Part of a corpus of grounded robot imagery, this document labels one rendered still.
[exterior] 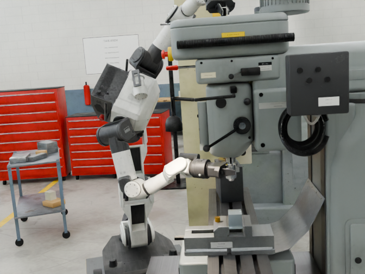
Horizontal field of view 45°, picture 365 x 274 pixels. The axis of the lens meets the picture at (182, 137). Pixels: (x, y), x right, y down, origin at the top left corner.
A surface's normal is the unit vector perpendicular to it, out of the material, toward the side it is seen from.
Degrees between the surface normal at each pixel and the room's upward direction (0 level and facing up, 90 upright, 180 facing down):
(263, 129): 90
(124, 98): 58
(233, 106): 90
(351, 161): 90
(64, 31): 90
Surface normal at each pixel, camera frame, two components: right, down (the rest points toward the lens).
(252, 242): -0.07, 0.18
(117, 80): 0.16, -0.39
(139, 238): 0.24, 0.37
